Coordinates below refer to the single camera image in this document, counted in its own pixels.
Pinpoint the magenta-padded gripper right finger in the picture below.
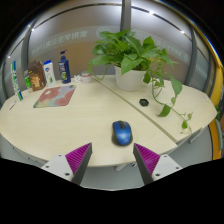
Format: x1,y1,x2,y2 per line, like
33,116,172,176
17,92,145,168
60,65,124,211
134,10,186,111
133,143,184,186

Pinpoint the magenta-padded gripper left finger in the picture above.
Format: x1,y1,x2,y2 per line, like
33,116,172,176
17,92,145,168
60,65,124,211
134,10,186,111
40,142,93,186

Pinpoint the blue computer mouse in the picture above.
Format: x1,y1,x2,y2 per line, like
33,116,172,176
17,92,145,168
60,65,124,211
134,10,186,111
111,120,134,147

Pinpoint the multicolour pastel mouse pad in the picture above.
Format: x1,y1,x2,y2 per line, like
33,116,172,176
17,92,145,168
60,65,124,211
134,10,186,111
32,84,77,109

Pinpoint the small black hexagonal object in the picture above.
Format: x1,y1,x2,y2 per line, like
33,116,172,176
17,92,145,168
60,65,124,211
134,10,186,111
138,98,150,107

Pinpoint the small white pink jar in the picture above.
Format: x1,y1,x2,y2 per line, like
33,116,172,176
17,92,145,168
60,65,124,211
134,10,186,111
80,71,93,84

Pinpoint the green plant in white pot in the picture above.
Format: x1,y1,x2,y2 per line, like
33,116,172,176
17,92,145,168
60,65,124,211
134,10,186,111
87,29,194,135

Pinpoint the white bottle with blue cap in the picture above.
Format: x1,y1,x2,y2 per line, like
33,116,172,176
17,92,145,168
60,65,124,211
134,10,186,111
43,59,57,87

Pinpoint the dark blue pump bottle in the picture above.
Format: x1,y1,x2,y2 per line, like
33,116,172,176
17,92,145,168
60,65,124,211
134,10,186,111
58,49,72,84

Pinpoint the brown cardboard box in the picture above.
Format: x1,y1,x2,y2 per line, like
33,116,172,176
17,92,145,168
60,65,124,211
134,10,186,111
27,59,47,92

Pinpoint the clear bottle with green label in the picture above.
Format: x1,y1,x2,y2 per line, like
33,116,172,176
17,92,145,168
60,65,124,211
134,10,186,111
23,69,33,93

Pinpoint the white green blue tube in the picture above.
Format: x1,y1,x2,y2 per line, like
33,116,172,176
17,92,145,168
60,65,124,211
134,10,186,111
10,60,24,102

